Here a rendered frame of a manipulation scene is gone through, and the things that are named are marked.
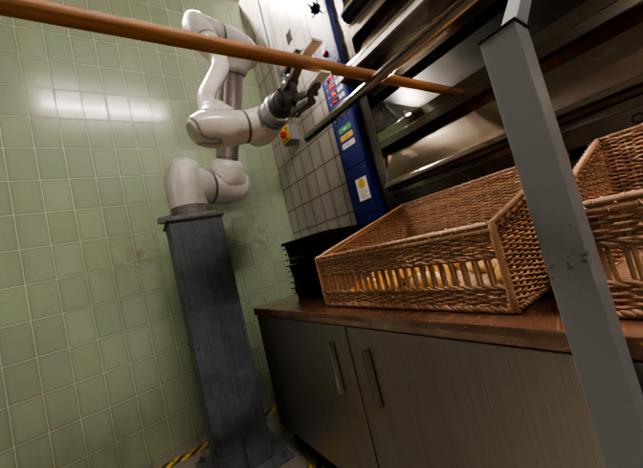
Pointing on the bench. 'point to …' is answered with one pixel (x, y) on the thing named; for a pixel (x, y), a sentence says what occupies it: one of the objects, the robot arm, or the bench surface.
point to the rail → (388, 24)
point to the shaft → (150, 32)
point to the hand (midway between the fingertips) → (315, 62)
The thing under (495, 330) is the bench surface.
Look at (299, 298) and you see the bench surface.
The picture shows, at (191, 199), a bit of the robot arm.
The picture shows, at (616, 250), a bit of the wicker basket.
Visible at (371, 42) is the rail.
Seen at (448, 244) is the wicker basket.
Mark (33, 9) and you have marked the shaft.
